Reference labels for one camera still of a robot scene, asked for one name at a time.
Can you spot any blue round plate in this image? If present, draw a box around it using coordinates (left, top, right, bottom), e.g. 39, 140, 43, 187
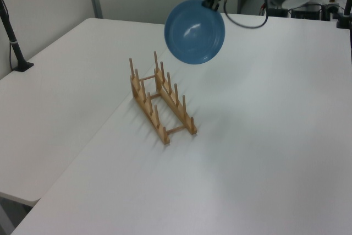
164, 0, 226, 65

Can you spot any wooden plate rack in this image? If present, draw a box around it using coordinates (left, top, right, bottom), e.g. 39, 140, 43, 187
128, 51, 199, 146

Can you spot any small black box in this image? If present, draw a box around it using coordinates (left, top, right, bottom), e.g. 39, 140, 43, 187
267, 6, 288, 17

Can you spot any black electronics box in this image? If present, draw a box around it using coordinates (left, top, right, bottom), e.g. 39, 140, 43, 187
290, 7, 323, 20

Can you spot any black clamped stand pole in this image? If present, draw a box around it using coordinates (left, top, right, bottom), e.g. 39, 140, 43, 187
336, 0, 352, 29

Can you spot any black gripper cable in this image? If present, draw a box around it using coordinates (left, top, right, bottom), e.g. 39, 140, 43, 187
222, 0, 272, 29

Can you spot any black camera stand pole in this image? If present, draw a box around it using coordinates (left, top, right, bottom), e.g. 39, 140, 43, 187
0, 0, 35, 73

